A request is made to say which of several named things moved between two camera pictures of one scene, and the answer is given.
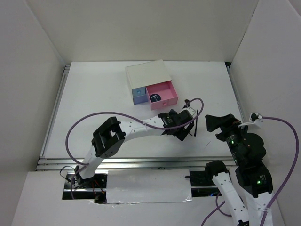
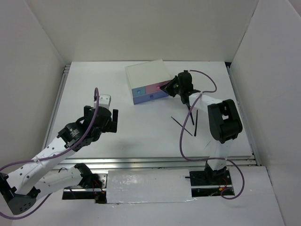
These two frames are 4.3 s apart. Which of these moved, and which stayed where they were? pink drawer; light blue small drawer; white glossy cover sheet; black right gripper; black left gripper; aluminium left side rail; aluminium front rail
Moved: black right gripper; pink drawer; black left gripper
Stayed: light blue small drawer; white glossy cover sheet; aluminium left side rail; aluminium front rail
